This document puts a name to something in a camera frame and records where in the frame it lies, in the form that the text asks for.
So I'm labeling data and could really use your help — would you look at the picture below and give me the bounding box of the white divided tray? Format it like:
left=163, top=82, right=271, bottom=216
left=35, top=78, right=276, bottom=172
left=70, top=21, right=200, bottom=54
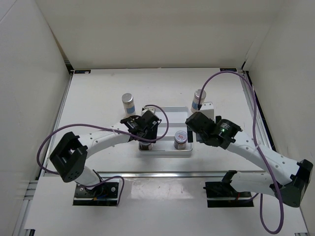
left=139, top=107, right=193, bottom=157

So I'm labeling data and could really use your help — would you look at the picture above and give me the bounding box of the blue-label salt shaker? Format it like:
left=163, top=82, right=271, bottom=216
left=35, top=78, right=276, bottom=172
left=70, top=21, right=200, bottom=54
left=122, top=93, right=136, bottom=117
left=190, top=89, right=206, bottom=113

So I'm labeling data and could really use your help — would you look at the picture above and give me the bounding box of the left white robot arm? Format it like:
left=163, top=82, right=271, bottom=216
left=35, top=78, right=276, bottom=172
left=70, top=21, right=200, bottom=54
left=50, top=110, right=161, bottom=197

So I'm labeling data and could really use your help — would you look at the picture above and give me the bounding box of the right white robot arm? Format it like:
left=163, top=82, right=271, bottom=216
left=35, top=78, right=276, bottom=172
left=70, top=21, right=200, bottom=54
left=185, top=112, right=313, bottom=207

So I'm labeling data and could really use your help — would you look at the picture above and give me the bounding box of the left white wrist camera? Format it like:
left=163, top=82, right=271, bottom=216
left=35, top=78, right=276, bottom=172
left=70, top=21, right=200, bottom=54
left=141, top=106, right=156, bottom=115

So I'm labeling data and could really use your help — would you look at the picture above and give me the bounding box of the aluminium table edge rail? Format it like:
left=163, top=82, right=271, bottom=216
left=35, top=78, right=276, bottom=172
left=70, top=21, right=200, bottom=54
left=27, top=169, right=256, bottom=184

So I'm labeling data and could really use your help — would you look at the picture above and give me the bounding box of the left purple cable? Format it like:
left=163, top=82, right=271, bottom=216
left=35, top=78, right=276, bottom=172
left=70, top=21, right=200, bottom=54
left=36, top=104, right=169, bottom=175

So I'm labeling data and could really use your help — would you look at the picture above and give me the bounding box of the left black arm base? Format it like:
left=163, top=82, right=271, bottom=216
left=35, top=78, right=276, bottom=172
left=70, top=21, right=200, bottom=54
left=72, top=176, right=125, bottom=207

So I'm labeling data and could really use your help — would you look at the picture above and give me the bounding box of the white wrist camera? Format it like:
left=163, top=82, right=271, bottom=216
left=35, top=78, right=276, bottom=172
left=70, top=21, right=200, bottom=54
left=141, top=106, right=156, bottom=115
left=199, top=102, right=215, bottom=120

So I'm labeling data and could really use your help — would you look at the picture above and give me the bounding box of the purple cable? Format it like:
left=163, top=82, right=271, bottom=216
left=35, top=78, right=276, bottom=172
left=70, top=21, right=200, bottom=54
left=196, top=72, right=285, bottom=234
left=36, top=104, right=169, bottom=175

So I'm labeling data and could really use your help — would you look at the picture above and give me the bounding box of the white-lid spice jar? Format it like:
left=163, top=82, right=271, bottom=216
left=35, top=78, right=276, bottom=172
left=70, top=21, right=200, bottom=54
left=174, top=130, right=188, bottom=150
left=139, top=142, right=153, bottom=151

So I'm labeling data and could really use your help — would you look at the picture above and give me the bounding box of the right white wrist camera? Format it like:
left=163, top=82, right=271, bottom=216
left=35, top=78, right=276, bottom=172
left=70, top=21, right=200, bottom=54
left=199, top=102, right=215, bottom=120

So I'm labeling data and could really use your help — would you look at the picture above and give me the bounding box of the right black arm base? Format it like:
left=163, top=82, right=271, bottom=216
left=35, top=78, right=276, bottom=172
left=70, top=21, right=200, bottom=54
left=203, top=170, right=254, bottom=208

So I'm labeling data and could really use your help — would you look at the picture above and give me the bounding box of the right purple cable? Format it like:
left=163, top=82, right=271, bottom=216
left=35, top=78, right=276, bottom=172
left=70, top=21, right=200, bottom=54
left=196, top=72, right=285, bottom=234

